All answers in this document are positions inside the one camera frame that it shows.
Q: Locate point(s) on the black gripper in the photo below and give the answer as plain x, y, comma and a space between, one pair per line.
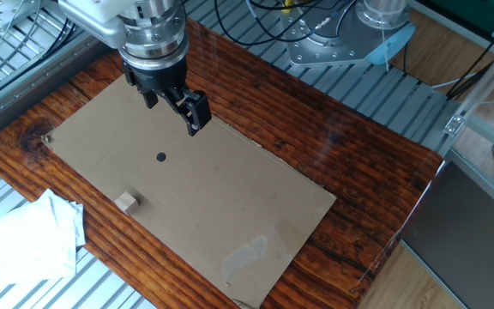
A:
161, 77

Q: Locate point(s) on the small wooden block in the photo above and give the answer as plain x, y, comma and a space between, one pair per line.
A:
126, 202

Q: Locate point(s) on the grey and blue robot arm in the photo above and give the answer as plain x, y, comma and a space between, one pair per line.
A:
157, 34

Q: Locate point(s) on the black round target dot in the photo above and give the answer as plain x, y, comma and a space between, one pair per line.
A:
161, 157

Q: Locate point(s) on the brown cardboard sheet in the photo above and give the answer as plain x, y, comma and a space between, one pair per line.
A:
212, 206

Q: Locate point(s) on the brown wooden board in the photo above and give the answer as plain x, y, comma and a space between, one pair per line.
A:
315, 129

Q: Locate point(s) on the yellow plug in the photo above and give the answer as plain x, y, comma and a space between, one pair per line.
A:
287, 5

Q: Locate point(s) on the white crumpled cloth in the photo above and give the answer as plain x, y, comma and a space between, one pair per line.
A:
32, 240

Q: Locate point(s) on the grey flat panel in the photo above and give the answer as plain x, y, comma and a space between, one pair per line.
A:
465, 236

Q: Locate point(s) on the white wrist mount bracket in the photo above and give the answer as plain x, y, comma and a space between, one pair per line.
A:
92, 17

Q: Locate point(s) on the grey aluminium rail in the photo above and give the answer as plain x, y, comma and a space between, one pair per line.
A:
24, 90

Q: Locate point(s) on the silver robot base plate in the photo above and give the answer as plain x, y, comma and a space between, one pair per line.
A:
324, 47

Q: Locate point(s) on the aluminium frame post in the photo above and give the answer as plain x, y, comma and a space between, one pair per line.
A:
487, 86

